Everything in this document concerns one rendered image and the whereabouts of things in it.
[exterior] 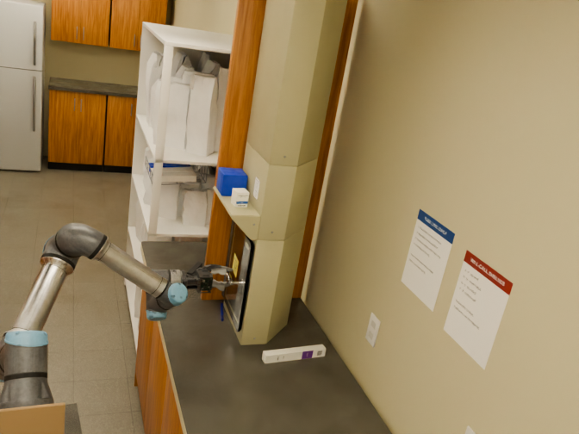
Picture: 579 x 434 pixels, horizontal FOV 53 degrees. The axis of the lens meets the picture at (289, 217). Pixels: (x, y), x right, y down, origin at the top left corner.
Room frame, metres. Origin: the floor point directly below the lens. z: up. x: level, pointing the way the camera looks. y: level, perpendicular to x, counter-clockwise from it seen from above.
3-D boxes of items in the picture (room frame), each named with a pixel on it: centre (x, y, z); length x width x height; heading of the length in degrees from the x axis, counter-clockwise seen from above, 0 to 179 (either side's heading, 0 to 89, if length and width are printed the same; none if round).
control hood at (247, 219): (2.16, 0.22, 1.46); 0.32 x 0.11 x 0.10; 22
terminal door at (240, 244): (2.18, 0.18, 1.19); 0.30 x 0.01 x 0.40; 21
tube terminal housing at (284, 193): (2.23, 0.05, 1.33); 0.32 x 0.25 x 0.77; 22
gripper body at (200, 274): (2.04, 0.32, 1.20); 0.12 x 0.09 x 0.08; 113
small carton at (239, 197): (2.12, 0.20, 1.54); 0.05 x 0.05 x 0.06; 31
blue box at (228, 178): (2.25, 0.25, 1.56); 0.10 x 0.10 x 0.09; 22
